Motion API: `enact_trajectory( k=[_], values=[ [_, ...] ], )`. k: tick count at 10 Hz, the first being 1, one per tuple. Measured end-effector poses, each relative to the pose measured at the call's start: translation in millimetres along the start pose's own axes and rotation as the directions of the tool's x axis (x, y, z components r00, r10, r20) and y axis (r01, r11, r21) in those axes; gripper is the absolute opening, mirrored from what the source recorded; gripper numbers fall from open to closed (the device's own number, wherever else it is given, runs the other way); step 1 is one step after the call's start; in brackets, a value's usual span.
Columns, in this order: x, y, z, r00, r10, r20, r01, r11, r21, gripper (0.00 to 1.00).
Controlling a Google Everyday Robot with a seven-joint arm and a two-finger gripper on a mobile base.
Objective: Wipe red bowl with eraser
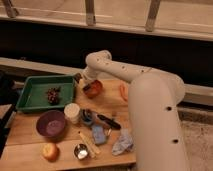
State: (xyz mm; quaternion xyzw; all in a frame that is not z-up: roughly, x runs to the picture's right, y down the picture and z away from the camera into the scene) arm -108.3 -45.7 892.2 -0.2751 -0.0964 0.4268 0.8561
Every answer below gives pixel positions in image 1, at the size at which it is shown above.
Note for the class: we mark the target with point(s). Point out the blue sponge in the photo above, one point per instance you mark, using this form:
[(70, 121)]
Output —
[(98, 134)]

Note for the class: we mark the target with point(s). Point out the red yellow apple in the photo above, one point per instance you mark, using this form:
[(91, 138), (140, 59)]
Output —
[(50, 151)]

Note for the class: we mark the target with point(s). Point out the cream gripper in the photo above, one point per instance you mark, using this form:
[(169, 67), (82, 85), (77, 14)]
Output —
[(83, 80)]

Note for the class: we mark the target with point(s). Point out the wooden stick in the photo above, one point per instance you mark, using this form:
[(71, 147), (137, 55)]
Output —
[(91, 151), (90, 142)]

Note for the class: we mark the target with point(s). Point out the white cylindrical container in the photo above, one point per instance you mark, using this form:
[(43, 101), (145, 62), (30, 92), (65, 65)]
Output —
[(72, 112)]

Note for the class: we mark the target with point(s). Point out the green plastic tray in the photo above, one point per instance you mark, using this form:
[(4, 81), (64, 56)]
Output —
[(34, 97)]

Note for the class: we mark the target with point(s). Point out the dark grape bunch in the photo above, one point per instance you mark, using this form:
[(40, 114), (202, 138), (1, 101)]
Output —
[(53, 95)]

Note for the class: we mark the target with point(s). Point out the purple bowl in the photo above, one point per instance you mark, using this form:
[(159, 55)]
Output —
[(51, 123)]

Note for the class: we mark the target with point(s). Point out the blue tape roll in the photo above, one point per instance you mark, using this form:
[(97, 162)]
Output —
[(87, 117)]

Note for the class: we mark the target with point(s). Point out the small metal cup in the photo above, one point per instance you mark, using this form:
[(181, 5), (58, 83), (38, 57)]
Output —
[(81, 151)]

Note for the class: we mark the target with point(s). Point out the black eraser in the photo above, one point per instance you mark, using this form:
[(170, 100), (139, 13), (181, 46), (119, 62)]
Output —
[(87, 87)]

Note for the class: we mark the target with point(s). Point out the red bowl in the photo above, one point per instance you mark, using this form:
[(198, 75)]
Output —
[(96, 89)]

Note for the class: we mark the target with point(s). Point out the crumpled grey cloth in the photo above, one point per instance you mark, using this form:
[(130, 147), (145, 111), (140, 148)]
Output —
[(124, 143)]

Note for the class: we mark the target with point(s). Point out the black handled knife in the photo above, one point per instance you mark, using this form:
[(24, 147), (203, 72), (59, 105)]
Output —
[(105, 121)]

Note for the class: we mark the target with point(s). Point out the orange carrot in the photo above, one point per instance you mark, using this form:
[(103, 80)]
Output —
[(123, 93)]

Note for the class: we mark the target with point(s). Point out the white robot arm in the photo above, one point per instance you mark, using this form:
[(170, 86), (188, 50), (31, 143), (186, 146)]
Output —
[(153, 96)]

